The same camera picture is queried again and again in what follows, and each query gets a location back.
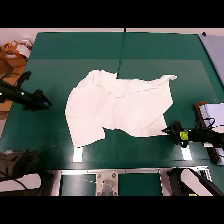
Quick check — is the heap of clothes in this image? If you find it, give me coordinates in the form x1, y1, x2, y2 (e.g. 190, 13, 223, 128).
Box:
0, 39, 34, 80

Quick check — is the silver frame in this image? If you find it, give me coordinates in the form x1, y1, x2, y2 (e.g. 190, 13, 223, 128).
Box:
43, 167, 214, 197

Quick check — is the white folded garment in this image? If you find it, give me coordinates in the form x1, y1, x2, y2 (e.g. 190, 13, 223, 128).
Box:
201, 102, 224, 130

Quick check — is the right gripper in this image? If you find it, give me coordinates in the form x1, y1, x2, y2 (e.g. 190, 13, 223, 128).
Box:
161, 126, 192, 148

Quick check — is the white T-shirt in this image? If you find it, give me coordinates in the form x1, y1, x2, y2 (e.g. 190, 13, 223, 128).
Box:
64, 69, 178, 148

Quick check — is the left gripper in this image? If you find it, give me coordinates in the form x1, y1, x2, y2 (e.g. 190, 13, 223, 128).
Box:
23, 88, 54, 111

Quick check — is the black cable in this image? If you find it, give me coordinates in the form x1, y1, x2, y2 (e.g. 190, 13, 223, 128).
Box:
198, 116, 216, 132

